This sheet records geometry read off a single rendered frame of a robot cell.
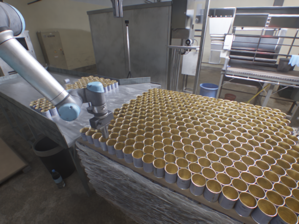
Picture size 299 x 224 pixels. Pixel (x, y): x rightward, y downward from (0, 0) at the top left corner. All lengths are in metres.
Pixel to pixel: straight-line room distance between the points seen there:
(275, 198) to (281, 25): 3.07
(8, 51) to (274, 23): 3.52
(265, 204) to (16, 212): 2.42
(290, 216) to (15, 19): 1.29
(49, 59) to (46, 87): 7.11
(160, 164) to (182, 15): 2.66
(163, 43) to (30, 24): 5.92
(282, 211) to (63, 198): 2.12
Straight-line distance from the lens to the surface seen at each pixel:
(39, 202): 2.42
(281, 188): 0.94
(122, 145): 0.95
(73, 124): 1.42
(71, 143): 1.24
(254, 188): 0.86
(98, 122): 0.78
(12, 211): 2.54
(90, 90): 0.73
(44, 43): 7.67
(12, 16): 0.75
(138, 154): 0.89
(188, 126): 1.12
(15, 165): 2.91
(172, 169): 0.83
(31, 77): 0.62
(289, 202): 0.91
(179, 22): 3.06
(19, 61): 0.62
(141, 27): 3.74
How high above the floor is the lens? 1.79
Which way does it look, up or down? 30 degrees down
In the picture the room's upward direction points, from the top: straight up
